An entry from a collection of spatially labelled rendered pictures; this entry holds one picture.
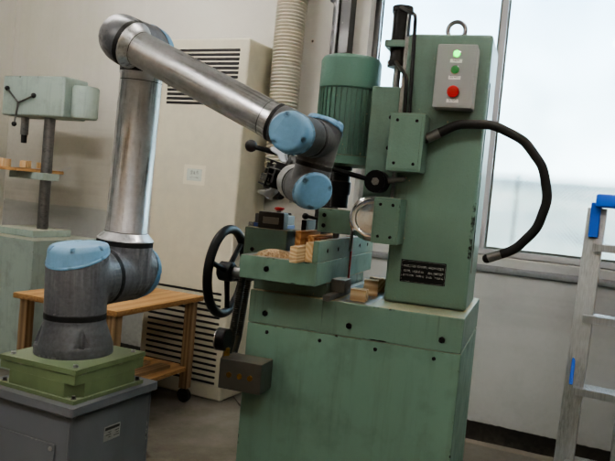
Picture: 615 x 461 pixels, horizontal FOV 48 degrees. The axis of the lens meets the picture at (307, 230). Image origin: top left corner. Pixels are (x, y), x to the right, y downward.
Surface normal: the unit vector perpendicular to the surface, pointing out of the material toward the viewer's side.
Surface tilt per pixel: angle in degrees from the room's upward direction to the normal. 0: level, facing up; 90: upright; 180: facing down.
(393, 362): 90
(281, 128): 93
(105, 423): 90
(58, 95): 90
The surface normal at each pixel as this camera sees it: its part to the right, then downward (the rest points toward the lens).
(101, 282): 0.91, 0.08
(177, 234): -0.44, 0.01
